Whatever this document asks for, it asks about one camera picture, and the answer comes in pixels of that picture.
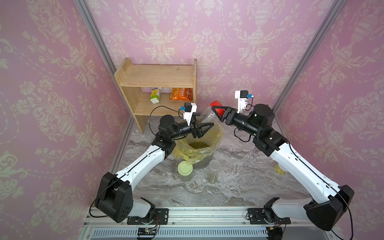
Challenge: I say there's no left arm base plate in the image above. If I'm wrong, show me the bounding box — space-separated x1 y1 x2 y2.
127 208 170 225

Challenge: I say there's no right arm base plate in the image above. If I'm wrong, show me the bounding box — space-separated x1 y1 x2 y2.
245 208 291 226

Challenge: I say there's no wooden two-tier shelf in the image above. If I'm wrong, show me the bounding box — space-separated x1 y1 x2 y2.
114 58 198 133

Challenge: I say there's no pile of green mung beans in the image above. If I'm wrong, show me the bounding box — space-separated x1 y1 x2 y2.
189 141 210 150

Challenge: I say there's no mesh trash bin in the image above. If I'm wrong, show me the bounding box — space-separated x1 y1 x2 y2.
193 154 213 169

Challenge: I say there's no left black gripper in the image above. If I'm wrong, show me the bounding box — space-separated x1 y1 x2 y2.
168 113 213 141

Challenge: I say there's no orange snack bag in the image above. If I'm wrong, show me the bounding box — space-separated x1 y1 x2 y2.
170 88 193 102

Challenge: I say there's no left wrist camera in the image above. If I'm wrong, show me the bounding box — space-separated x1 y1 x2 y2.
180 102 197 126

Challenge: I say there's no red jar lid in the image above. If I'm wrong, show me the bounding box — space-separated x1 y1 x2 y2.
210 100 226 118

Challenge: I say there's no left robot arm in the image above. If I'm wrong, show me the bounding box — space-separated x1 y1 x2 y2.
94 115 214 223

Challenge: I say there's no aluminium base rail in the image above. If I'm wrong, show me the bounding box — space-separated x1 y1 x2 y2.
78 207 342 240

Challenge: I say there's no clear plastic jar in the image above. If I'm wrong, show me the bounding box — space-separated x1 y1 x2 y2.
197 107 222 130

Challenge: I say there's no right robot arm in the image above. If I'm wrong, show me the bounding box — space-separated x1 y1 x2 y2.
212 104 355 231

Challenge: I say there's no small electronics board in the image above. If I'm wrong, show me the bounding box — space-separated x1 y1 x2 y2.
138 228 158 238

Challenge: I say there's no yellow plastic bin liner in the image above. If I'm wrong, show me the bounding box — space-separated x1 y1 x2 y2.
172 128 223 165

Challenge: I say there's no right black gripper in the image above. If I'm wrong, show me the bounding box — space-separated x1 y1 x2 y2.
214 106 263 141

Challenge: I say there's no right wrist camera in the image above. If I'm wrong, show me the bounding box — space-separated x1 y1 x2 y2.
235 90 254 114

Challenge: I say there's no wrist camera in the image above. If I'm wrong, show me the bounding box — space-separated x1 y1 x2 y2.
235 90 254 114
180 102 197 126

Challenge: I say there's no green white carton box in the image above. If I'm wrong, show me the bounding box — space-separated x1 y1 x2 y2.
150 87 162 104

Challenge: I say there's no jar with green lid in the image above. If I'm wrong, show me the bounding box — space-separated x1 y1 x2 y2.
178 161 194 182

